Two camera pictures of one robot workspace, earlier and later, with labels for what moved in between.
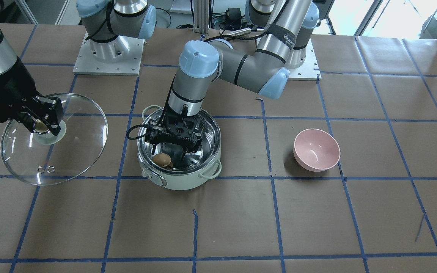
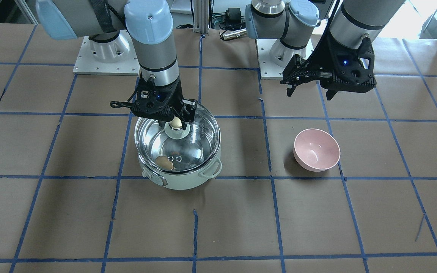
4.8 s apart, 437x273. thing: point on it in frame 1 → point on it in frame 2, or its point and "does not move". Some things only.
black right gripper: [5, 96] → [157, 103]
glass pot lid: [45, 159] → [169, 149]
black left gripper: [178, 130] → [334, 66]
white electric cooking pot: [198, 167] does not move
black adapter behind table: [233, 13] does not move
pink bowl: [315, 150] does not move
